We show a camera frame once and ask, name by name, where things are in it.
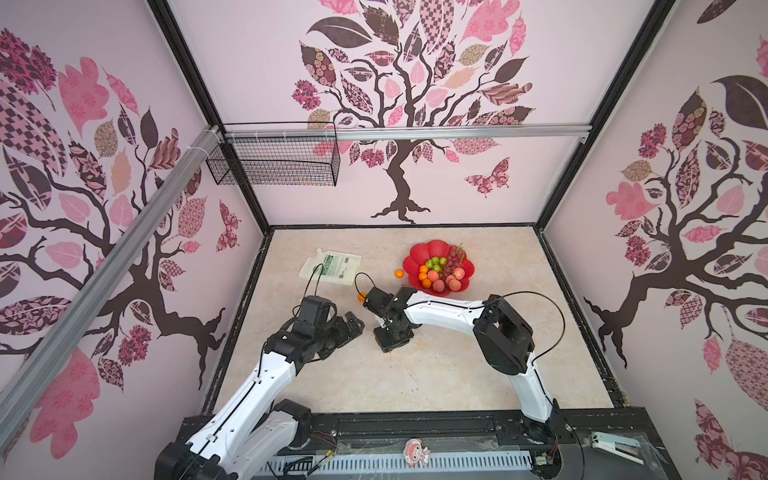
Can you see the purple grape bunch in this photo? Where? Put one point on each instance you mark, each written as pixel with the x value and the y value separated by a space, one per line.
pixel 454 259

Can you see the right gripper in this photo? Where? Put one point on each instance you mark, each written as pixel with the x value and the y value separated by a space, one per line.
pixel 384 345

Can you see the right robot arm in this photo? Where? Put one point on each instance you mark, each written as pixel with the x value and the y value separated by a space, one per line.
pixel 502 334

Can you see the white stapler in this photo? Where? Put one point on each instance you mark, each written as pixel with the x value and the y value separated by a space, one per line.
pixel 619 446

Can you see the aluminium rail back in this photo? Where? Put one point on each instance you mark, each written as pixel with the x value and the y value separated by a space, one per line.
pixel 416 133

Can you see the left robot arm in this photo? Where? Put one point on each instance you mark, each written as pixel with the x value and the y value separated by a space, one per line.
pixel 253 426

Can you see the red flower fruit bowl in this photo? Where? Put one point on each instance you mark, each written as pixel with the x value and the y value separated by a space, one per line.
pixel 420 253

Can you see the white vented cable duct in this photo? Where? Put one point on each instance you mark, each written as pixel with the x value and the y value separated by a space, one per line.
pixel 388 465

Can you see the pink cartoon figure sticker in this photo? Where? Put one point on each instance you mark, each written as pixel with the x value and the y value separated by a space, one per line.
pixel 415 454

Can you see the white green refill pouch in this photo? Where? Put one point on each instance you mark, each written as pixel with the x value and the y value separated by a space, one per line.
pixel 337 267

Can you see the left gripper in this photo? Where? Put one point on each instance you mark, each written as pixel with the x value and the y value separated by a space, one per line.
pixel 322 354

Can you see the black wire basket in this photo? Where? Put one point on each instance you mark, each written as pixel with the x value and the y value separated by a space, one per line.
pixel 277 154

